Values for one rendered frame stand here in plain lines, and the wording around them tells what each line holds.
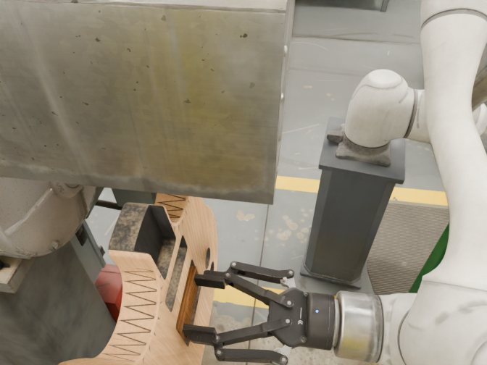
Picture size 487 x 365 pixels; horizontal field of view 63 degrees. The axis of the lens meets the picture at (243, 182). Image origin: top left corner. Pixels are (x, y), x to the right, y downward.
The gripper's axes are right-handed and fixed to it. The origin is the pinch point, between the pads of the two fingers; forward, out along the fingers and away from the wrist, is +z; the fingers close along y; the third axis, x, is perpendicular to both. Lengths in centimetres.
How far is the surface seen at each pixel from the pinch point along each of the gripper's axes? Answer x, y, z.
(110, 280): -47, 19, 35
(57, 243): 11.0, 2.1, 17.4
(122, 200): -14.9, 25.6, 24.0
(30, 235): 16.3, 0.5, 17.8
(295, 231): -119, 81, -17
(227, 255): -116, 62, 14
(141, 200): -14.3, 25.7, 19.5
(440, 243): -39, 37, -53
